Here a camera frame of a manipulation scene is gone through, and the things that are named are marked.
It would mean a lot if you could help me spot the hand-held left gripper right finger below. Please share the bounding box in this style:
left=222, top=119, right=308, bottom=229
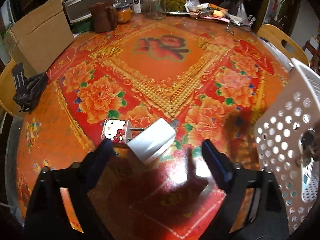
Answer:
left=202, top=140, right=290, bottom=240

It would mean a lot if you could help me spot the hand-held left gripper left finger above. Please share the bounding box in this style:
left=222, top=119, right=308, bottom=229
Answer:
left=24, top=140, right=114, bottom=240

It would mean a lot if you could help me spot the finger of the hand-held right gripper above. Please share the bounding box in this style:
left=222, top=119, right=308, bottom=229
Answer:
left=296, top=129, right=320, bottom=165

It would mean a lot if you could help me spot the cartoon cat charger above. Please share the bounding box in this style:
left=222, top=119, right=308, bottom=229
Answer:
left=101, top=119, right=144, bottom=146

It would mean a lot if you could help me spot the white perforated plastic basket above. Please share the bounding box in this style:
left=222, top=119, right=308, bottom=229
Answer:
left=254, top=57, right=320, bottom=235

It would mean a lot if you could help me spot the teal charger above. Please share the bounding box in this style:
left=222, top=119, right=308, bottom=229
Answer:
left=301, top=172, right=310, bottom=193

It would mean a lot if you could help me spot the tall white charger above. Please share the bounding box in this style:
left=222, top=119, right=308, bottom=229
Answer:
left=127, top=118, right=179, bottom=165

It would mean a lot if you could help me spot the black phone holder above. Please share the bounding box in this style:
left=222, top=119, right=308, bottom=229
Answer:
left=12, top=63, right=49, bottom=113

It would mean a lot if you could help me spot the wooden chair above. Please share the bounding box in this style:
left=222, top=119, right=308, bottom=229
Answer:
left=257, top=24, right=310, bottom=67
left=0, top=59, right=24, bottom=118

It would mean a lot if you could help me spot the green plastic basket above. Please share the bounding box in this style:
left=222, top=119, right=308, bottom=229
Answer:
left=70, top=20, right=93, bottom=34

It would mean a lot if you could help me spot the cardboard box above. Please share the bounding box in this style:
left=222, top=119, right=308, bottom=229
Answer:
left=3, top=0, right=75, bottom=78

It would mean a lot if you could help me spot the brown mug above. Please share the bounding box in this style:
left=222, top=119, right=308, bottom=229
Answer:
left=89, top=1, right=118, bottom=33

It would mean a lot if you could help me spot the orange-filled glass jar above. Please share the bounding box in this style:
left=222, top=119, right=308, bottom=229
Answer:
left=114, top=0, right=133, bottom=24

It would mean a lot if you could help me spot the clear plastic bag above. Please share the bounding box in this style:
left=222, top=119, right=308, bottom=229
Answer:
left=232, top=0, right=250, bottom=25

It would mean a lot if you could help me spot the white tiered food rack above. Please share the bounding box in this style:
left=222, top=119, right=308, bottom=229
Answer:
left=61, top=0, right=118, bottom=23

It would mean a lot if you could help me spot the metal tray with clutter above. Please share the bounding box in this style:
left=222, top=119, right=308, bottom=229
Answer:
left=186, top=0, right=230, bottom=20

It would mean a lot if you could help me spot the empty glass jar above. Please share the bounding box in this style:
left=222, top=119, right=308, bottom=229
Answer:
left=143, top=0, right=167, bottom=20

